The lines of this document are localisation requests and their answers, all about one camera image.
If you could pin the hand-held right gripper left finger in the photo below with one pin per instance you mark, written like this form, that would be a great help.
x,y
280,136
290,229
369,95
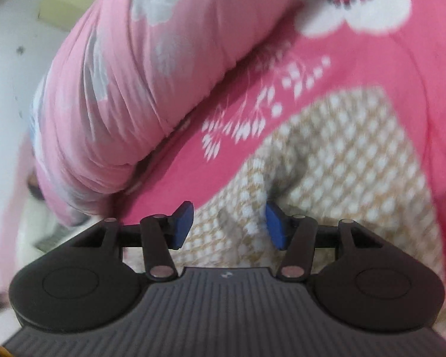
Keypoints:
x,y
182,225

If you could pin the beige white checked jacket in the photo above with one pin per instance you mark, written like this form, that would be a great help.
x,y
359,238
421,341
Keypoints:
x,y
349,156

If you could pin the pink floral bed sheet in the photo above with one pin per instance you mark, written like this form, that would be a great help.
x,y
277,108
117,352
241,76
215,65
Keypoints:
x,y
375,63

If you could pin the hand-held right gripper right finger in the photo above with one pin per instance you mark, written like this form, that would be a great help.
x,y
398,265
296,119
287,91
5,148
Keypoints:
x,y
277,228

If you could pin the pink grey floral quilt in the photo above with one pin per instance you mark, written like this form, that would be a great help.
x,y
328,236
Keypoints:
x,y
133,81

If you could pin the pale green cabinet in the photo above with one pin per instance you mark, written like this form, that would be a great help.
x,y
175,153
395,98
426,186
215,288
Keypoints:
x,y
70,0

